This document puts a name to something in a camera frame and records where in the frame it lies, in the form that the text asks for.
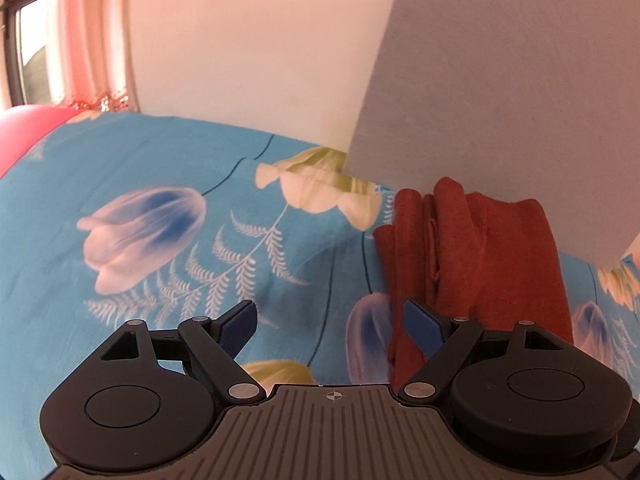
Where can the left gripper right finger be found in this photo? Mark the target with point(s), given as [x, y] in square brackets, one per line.
[450, 345]

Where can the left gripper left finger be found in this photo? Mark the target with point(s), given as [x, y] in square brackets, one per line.
[191, 365]

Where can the dark red knit top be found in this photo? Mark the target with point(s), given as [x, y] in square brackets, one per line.
[466, 254]

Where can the blue floral bed sheet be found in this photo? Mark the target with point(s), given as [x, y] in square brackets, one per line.
[114, 217]

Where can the dark window frame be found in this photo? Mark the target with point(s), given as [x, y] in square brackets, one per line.
[24, 37]

